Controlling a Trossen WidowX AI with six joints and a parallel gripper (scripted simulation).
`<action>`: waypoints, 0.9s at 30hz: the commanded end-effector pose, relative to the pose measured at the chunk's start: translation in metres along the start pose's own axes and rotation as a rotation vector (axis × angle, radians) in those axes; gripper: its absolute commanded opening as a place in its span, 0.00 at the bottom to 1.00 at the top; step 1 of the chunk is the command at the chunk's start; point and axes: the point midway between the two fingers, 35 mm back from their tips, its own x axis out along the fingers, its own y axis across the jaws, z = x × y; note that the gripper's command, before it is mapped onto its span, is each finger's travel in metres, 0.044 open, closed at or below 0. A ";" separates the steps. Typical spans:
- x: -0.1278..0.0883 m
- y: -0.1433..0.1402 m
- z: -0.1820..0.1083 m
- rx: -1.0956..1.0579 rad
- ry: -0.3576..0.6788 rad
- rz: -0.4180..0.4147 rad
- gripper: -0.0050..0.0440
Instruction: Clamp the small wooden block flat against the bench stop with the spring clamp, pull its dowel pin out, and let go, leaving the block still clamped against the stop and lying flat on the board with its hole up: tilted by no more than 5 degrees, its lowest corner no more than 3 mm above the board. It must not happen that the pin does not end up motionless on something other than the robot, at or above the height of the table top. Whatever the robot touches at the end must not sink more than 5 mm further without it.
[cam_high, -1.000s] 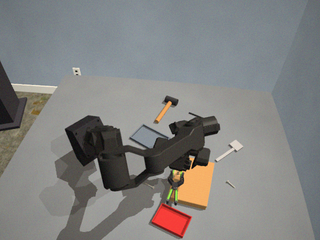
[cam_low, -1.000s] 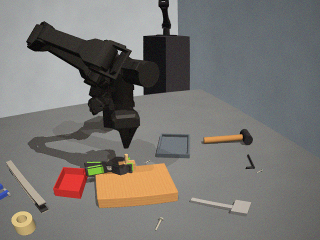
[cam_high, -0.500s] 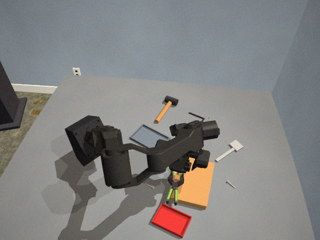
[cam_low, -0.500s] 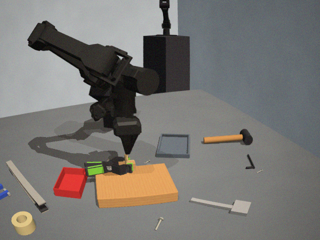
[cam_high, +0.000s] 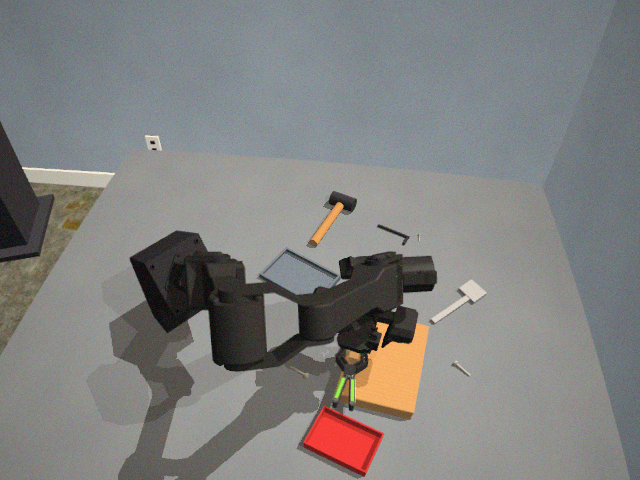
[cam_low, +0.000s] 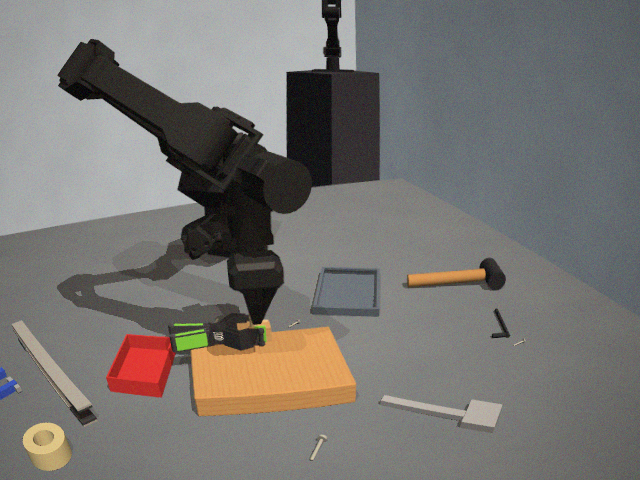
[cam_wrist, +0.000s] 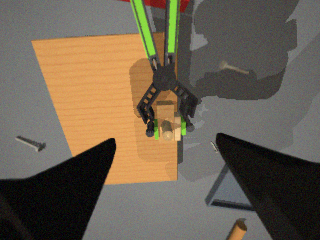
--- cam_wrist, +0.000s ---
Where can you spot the tan wooden dowel pin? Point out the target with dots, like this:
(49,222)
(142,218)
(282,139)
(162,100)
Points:
(167,131)

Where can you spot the mallet with wooden handle and black head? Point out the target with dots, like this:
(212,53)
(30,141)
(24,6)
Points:
(238,231)

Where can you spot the red shallow tray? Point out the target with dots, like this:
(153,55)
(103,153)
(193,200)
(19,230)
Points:
(162,3)

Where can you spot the black and green spring clamp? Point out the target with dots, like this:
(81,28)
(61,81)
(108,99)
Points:
(164,77)

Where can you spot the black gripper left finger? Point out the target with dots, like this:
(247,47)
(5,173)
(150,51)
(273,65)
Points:
(57,204)

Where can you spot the light wooden board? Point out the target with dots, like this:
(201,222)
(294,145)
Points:
(96,83)

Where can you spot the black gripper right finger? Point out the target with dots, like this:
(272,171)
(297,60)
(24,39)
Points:
(283,190)

